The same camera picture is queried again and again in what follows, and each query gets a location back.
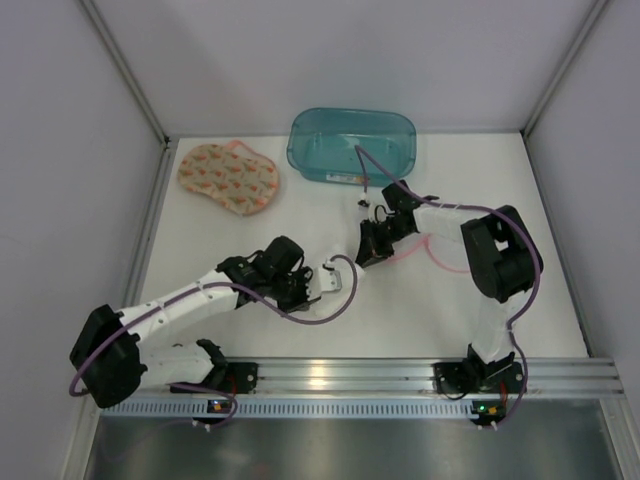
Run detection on small white mesh laundry bag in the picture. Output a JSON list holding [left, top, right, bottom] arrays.
[[389, 235, 470, 274]]

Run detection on floral pink laundry bag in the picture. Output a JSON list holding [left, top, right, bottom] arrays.
[[177, 140, 280, 216]]

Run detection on white bra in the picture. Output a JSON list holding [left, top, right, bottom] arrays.
[[308, 243, 365, 320]]

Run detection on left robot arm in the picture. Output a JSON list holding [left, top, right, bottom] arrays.
[[70, 236, 316, 408]]

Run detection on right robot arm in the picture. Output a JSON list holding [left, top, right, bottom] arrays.
[[356, 180, 543, 383]]

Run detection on teal plastic bin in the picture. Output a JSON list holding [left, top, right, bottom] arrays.
[[286, 107, 417, 187]]

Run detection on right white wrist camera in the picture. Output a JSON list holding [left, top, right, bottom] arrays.
[[357, 193, 374, 211]]

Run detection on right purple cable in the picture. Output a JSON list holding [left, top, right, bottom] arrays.
[[354, 145, 544, 429]]

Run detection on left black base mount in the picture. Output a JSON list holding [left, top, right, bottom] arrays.
[[169, 361, 259, 395]]

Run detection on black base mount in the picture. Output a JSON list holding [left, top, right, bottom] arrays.
[[169, 361, 259, 395], [433, 361, 524, 399]]

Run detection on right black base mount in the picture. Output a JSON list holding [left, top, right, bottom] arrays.
[[433, 361, 524, 399]]

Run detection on perforated cable duct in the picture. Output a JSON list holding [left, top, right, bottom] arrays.
[[102, 396, 503, 420]]

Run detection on aluminium front rail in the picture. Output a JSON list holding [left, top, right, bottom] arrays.
[[82, 355, 624, 399]]

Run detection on right aluminium corner post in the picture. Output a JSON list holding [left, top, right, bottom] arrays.
[[520, 0, 612, 141]]

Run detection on aluminium corner post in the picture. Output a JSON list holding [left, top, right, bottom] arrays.
[[520, 0, 612, 141], [76, 0, 169, 145]]

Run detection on left aluminium corner post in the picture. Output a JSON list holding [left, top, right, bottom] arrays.
[[76, 0, 169, 145]]

